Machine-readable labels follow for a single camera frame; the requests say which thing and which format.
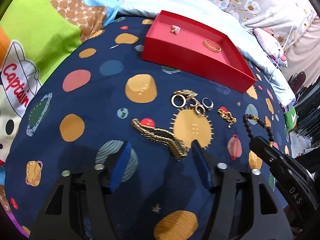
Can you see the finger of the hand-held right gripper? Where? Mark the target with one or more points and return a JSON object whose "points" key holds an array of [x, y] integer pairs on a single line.
{"points": [[265, 148]]}

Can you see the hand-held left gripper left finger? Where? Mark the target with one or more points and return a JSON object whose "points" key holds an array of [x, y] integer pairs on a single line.
{"points": [[121, 165]]}

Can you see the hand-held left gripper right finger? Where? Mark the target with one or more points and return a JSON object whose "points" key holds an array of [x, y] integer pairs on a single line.
{"points": [[201, 165]]}

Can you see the gold metal wristwatch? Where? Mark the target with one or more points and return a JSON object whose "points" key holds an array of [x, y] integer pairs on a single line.
{"points": [[160, 135]]}

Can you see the large gold hoop earring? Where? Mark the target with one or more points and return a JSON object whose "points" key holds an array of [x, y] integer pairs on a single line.
{"points": [[178, 100]]}

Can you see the red shallow cardboard box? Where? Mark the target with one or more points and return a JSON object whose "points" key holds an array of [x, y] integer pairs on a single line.
{"points": [[190, 55]]}

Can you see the navy planet print blanket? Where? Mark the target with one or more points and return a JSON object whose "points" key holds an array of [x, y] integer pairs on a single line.
{"points": [[95, 120]]}

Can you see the dark metal chair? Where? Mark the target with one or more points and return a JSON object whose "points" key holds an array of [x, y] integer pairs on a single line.
{"points": [[305, 100]]}

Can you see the pink cartoon pillow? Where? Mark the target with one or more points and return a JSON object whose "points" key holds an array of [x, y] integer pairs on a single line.
{"points": [[271, 45]]}

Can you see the silver sparkly brooch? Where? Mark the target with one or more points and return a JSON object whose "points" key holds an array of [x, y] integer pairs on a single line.
{"points": [[175, 29]]}

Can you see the grey floral bed sheet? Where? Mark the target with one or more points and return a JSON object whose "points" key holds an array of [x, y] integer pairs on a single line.
{"points": [[250, 0]]}

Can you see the colourful cartoon patchwork blanket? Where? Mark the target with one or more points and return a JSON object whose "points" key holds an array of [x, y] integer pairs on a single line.
{"points": [[37, 37]]}

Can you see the light blue pillow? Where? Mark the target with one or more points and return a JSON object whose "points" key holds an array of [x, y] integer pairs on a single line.
{"points": [[200, 10]]}

